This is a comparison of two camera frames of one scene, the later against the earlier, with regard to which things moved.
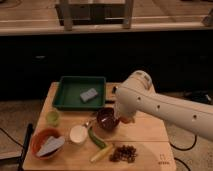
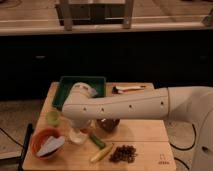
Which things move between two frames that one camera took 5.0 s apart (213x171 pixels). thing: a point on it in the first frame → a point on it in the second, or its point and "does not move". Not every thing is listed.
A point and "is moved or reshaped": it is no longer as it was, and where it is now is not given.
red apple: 125,120 is moved or reshaped
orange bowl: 41,137 does not move
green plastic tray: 80,92 does not move
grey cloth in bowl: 51,144 does not move
